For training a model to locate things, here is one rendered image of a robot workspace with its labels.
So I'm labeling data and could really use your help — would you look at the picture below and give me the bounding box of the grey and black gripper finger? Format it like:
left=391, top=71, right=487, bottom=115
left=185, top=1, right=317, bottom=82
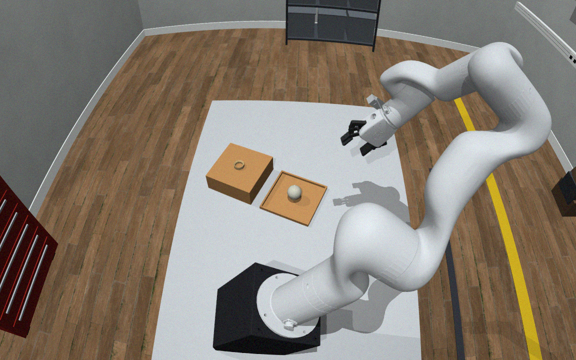
left=360, top=142, right=387, bottom=157
left=340, top=120, right=367, bottom=146

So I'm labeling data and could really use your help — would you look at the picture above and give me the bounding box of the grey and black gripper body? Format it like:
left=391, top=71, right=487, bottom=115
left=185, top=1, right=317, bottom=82
left=359, top=108, right=398, bottom=147

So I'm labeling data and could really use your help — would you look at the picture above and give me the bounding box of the grey ball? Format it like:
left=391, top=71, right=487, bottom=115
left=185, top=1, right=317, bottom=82
left=287, top=185, right=302, bottom=200

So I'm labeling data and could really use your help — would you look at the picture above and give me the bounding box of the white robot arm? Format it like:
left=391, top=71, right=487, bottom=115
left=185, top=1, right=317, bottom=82
left=256, top=42, right=552, bottom=339

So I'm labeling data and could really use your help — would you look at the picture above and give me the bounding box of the tan rimmed tray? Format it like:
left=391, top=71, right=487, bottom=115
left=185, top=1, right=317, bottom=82
left=259, top=170, right=328, bottom=227

